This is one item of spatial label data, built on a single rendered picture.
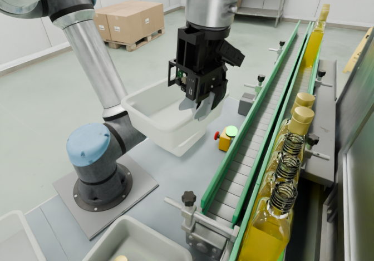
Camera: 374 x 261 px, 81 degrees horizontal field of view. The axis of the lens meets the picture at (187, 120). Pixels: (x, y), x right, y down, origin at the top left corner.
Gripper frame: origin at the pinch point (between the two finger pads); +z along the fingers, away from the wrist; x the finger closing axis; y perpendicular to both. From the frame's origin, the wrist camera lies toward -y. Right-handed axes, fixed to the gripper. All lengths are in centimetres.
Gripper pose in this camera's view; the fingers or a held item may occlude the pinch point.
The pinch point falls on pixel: (200, 113)
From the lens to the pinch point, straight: 49.3
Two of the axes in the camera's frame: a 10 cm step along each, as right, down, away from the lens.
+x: 7.4, 5.0, -4.5
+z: -0.9, 7.4, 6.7
